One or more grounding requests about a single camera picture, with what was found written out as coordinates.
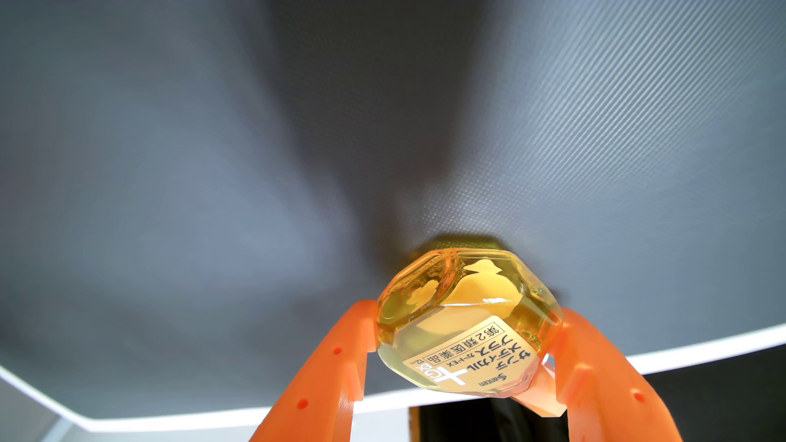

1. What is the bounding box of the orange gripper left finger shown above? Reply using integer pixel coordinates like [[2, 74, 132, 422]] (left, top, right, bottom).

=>
[[248, 300, 379, 442]]

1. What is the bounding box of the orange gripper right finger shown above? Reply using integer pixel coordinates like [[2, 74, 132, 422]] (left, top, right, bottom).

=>
[[545, 307, 684, 442]]

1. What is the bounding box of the yellow eyedrops bottle orange cap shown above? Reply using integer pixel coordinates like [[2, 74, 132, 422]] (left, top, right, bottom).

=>
[[376, 247, 566, 418]]

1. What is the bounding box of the black fabric bag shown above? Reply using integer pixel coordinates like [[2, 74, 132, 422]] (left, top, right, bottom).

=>
[[418, 344, 786, 442]]

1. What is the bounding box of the dark grey textured mat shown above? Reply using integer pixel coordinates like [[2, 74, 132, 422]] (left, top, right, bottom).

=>
[[0, 0, 786, 422]]

